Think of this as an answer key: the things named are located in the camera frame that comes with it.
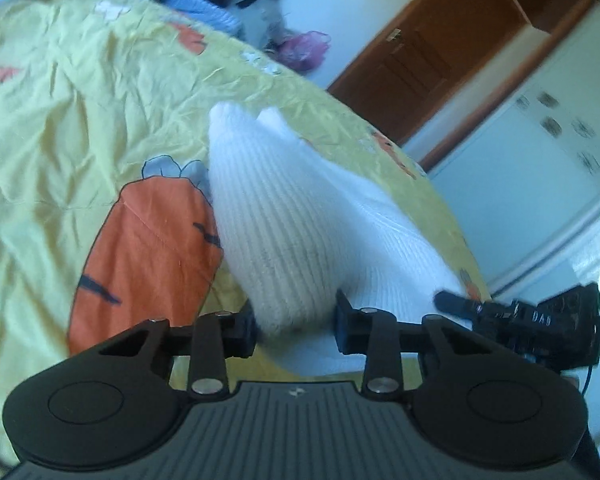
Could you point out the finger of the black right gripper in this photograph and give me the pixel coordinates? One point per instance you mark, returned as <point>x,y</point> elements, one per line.
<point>454,305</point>

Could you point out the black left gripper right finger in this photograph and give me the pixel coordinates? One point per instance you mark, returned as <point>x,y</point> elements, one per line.
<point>350,327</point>

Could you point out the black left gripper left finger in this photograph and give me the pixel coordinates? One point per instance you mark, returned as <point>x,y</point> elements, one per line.
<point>240,333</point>

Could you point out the white knit sweater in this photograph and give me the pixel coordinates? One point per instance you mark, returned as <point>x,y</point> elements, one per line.
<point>297,230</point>

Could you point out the white wardrobe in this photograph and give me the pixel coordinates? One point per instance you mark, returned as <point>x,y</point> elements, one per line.
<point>525,185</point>

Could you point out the yellow carrot print bedsheet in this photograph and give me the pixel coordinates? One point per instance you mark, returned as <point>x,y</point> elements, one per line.
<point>103,145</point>

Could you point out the pink plastic bag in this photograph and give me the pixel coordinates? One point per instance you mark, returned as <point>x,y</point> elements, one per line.
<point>304,53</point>

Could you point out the brown wooden door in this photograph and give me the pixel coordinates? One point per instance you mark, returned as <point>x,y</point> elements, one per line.
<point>421,58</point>

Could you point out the blue storage box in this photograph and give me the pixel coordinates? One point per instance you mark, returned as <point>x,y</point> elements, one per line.
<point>208,13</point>

